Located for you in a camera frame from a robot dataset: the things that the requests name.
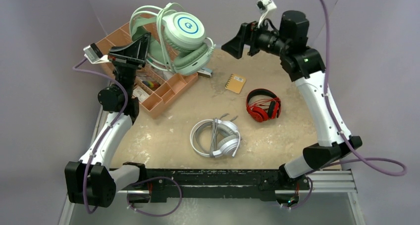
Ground red black headphones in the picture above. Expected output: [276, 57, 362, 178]
[246, 88, 282, 122]

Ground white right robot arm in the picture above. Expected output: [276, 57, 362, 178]
[221, 10, 363, 189]

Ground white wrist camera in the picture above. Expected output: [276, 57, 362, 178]
[83, 43, 110, 64]
[256, 0, 277, 28]

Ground colourful marker set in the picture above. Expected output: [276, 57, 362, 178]
[142, 80, 161, 91]

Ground light blue stapler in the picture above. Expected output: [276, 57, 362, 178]
[197, 67, 213, 78]

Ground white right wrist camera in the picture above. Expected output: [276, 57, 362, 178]
[256, 0, 277, 28]

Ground yellow spiral notebook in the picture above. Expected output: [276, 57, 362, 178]
[225, 74, 246, 94]

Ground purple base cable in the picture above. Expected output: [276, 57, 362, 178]
[126, 176, 183, 218]

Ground mint green headphones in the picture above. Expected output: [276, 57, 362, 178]
[129, 2, 215, 75]

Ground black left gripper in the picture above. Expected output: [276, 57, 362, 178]
[106, 32, 150, 100]

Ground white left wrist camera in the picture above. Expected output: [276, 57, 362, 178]
[83, 43, 110, 64]

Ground red headphone cable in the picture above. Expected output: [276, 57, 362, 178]
[248, 98, 282, 119]

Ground white over-ear headphones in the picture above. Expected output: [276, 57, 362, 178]
[189, 118, 242, 158]

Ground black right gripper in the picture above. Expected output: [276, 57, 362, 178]
[222, 17, 290, 60]

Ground white staples box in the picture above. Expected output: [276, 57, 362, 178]
[133, 87, 150, 103]

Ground peach plastic file organizer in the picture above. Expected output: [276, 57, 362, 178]
[96, 22, 198, 119]

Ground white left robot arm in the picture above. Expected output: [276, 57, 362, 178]
[64, 32, 152, 214]

